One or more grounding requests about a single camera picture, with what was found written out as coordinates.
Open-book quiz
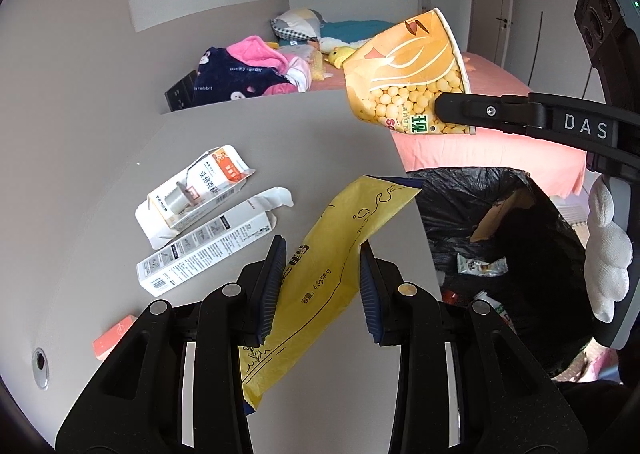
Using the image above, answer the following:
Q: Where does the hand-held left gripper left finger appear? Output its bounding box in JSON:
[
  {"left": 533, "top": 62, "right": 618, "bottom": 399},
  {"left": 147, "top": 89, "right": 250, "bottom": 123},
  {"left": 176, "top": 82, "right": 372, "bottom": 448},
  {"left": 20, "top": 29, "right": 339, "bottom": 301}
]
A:
[{"left": 55, "top": 235, "right": 288, "bottom": 454}]

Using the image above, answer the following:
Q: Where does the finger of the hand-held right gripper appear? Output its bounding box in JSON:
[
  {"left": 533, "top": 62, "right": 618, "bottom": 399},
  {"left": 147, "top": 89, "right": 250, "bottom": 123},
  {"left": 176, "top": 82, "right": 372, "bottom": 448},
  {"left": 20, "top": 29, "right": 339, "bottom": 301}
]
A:
[{"left": 434, "top": 91, "right": 551, "bottom": 137}]

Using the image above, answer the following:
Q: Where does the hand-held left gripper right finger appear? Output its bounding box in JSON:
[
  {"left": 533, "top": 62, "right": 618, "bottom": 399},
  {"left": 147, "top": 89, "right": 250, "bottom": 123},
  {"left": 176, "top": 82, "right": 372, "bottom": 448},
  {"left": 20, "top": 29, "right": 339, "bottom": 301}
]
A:
[{"left": 359, "top": 240, "right": 586, "bottom": 454}]

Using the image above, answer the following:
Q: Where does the yellow plastic packet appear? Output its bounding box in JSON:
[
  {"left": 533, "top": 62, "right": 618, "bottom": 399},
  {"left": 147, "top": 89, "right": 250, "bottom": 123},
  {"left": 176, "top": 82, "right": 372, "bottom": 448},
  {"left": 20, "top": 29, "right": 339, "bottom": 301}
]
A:
[{"left": 239, "top": 175, "right": 422, "bottom": 416}]

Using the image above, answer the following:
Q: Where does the orange corn snack bag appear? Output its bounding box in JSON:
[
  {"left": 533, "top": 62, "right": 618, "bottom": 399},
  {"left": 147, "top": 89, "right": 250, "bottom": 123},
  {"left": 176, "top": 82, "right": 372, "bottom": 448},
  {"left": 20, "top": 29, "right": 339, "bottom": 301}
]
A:
[{"left": 342, "top": 8, "right": 478, "bottom": 135}]

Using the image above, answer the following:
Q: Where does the silver snack wrapper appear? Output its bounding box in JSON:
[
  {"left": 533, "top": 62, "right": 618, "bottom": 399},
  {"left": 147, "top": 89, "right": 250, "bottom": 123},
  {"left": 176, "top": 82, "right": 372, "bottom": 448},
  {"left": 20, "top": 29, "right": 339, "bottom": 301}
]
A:
[{"left": 457, "top": 253, "right": 508, "bottom": 278}]

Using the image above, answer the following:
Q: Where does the black trash bag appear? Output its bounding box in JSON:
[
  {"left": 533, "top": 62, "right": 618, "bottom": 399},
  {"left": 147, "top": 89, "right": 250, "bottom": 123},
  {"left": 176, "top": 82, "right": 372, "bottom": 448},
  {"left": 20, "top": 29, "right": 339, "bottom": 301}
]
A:
[{"left": 406, "top": 166, "right": 596, "bottom": 380}]

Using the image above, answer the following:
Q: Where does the person's right hand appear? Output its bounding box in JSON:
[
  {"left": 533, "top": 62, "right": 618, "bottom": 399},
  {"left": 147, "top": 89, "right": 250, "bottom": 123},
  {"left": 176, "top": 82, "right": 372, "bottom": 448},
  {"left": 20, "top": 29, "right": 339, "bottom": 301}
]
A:
[{"left": 586, "top": 179, "right": 631, "bottom": 322}]

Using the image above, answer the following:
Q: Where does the bed with pink sheet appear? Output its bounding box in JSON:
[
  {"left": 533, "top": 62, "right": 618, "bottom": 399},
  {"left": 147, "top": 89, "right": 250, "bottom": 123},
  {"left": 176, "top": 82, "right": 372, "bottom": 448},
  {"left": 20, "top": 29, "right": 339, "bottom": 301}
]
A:
[{"left": 272, "top": 51, "right": 588, "bottom": 197}]

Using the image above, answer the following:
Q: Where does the long white box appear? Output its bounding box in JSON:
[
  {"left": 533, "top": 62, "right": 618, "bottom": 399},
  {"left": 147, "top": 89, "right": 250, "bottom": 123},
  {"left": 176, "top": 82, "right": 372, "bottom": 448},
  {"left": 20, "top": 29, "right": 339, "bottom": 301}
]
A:
[{"left": 136, "top": 187, "right": 295, "bottom": 297}]

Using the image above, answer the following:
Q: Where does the brown cardboard piece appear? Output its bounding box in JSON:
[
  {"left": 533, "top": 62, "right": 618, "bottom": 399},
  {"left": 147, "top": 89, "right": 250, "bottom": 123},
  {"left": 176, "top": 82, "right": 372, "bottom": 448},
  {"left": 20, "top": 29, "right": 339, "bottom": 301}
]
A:
[{"left": 469, "top": 188, "right": 535, "bottom": 242}]

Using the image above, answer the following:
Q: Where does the white orange carton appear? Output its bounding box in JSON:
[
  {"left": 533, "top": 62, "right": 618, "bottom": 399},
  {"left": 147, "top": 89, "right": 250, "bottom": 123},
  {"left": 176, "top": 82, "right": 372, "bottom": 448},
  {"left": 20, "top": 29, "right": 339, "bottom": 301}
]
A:
[{"left": 134, "top": 145, "right": 255, "bottom": 241}]

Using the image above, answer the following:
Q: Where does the yellow duck plush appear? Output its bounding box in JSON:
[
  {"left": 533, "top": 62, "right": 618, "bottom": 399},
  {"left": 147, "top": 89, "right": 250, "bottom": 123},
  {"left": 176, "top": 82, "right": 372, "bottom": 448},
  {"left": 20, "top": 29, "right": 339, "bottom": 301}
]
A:
[{"left": 326, "top": 47, "right": 357, "bottom": 69}]

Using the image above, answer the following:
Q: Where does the pink box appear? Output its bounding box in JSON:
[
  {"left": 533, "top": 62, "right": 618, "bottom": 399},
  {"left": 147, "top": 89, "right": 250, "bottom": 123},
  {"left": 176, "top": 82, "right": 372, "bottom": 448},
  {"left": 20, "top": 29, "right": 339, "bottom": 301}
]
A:
[{"left": 92, "top": 314, "right": 137, "bottom": 361}]

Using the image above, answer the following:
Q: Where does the white goose plush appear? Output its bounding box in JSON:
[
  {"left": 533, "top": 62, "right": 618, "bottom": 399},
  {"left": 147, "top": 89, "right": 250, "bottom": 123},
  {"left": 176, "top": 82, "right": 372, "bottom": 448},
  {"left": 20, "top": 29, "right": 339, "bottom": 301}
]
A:
[{"left": 319, "top": 36, "right": 371, "bottom": 53}]

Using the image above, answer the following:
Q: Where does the white pink cloth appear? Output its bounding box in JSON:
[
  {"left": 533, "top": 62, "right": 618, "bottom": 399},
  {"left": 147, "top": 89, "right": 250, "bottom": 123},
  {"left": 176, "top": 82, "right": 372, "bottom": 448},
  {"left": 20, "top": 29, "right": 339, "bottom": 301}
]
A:
[{"left": 277, "top": 46, "right": 313, "bottom": 93}]

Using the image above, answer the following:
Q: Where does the checkered pillow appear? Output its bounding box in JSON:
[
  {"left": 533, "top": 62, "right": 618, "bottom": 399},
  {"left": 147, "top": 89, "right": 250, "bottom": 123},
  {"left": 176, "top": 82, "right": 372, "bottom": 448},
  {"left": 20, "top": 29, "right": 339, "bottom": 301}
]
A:
[{"left": 271, "top": 8, "right": 326, "bottom": 40}]

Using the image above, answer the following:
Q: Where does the navy printed clothing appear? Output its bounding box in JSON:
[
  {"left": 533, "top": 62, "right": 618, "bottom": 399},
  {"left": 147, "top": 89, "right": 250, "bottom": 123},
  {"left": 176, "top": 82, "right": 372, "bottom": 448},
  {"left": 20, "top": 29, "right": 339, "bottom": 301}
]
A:
[{"left": 192, "top": 48, "right": 296, "bottom": 107}]

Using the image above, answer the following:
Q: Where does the black socket panel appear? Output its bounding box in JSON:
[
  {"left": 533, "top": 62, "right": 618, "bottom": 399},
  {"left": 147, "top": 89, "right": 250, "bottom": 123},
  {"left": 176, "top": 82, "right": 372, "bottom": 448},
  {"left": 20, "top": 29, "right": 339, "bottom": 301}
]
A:
[{"left": 165, "top": 70, "right": 198, "bottom": 113}]

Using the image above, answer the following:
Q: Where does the metal table grommet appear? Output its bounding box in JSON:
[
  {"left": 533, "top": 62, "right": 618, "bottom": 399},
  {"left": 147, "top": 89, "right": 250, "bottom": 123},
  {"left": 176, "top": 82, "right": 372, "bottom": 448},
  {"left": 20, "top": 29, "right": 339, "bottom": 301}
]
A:
[{"left": 31, "top": 347, "right": 51, "bottom": 389}]

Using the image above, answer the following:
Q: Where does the pink fleece clothing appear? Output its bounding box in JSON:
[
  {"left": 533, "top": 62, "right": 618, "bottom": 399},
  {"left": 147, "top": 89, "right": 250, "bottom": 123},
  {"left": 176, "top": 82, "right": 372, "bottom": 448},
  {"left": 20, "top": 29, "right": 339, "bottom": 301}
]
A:
[{"left": 227, "top": 35, "right": 286, "bottom": 72}]

